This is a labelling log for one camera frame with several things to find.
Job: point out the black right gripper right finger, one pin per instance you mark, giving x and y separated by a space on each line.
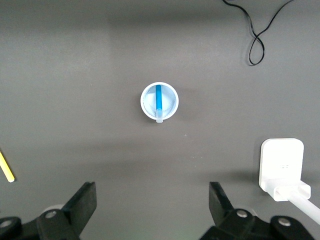
225 220

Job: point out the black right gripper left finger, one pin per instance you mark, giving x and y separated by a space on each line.
75 212

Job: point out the blue marker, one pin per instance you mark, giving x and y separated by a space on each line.
158 97

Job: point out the yellow marker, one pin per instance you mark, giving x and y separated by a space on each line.
7 170

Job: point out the white desk lamp stand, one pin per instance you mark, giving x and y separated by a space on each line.
280 155

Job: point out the translucent blue plastic cup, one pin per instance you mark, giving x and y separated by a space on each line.
150 100

